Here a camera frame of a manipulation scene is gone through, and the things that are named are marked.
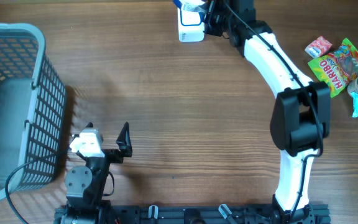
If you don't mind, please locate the grey plastic mesh basket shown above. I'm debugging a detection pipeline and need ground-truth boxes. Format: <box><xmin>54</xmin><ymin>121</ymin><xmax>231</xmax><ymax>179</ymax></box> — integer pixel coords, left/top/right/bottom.
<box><xmin>0</xmin><ymin>23</ymin><xmax>67</xmax><ymax>200</ymax></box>

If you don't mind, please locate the white blue carton box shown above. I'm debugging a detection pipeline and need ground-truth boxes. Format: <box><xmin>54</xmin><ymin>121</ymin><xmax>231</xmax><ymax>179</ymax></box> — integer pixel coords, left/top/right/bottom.
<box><xmin>172</xmin><ymin>0</ymin><xmax>209</xmax><ymax>14</ymax></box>

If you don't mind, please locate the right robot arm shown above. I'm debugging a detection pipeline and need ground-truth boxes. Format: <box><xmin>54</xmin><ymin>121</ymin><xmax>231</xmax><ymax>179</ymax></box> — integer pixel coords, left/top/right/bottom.
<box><xmin>203</xmin><ymin>1</ymin><xmax>331</xmax><ymax>223</ymax></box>

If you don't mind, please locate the Haribo gummy candy bag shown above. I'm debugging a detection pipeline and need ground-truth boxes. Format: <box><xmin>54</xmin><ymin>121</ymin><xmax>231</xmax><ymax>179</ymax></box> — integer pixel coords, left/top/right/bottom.
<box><xmin>308</xmin><ymin>38</ymin><xmax>358</xmax><ymax>98</ymax></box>

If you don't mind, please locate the white barcode scanner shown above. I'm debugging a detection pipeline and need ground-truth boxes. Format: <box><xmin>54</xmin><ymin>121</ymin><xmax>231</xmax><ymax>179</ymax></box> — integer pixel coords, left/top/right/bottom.
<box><xmin>177</xmin><ymin>9</ymin><xmax>204</xmax><ymax>42</ymax></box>

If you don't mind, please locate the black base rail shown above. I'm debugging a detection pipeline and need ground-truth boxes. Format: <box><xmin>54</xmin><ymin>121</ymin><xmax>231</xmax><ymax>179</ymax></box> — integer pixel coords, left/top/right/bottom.
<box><xmin>53</xmin><ymin>203</ymin><xmax>331</xmax><ymax>224</ymax></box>

